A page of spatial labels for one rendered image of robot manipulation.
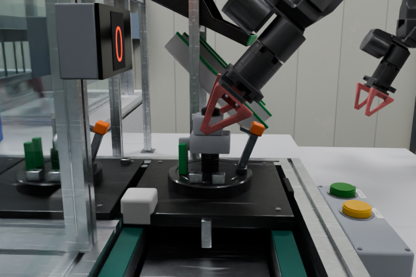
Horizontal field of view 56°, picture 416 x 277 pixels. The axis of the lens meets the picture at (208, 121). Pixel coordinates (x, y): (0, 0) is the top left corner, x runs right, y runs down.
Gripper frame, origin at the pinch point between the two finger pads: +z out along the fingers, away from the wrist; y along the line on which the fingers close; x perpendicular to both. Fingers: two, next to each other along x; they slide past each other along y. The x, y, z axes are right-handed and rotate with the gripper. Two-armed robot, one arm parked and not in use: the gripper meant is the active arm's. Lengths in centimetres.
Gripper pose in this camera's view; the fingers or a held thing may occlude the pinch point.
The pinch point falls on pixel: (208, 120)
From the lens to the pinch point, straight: 62.9
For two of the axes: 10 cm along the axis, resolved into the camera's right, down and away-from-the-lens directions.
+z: -6.5, 7.3, 2.0
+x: 7.6, 6.4, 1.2
